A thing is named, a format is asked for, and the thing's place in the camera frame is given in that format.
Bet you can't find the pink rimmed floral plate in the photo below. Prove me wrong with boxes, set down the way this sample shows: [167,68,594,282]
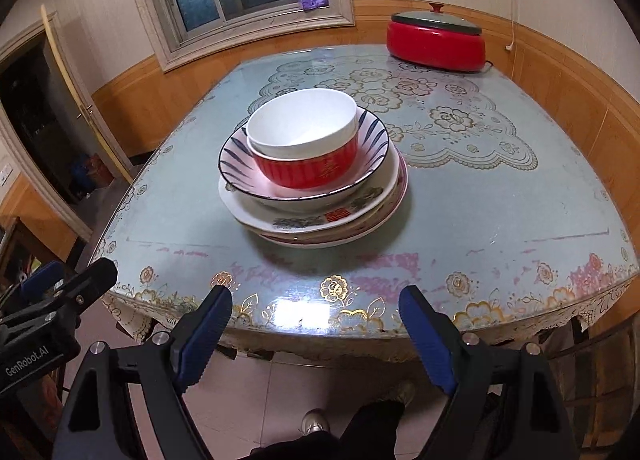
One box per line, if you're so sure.
[257,164,410,250]

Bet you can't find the dining table with tablecloth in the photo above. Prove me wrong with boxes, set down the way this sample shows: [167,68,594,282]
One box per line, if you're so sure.
[94,45,639,359]

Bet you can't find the wooden door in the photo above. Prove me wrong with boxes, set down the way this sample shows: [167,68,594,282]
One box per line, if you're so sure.
[39,3,137,186]

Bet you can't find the white bowl gold pattern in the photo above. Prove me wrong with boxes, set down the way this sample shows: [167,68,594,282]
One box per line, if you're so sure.
[246,88,357,160]

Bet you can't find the red bowl white inside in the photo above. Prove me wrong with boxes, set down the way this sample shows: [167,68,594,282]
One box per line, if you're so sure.
[247,137,358,189]

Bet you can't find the person's shoe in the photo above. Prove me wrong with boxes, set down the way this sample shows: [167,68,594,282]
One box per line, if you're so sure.
[300,409,331,436]

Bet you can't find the blue striped white bowl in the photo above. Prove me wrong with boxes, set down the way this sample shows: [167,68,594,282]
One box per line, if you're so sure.
[218,108,390,212]

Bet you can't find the red electric cooking pot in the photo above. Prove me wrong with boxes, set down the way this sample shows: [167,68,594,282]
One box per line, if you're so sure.
[386,2,486,73]

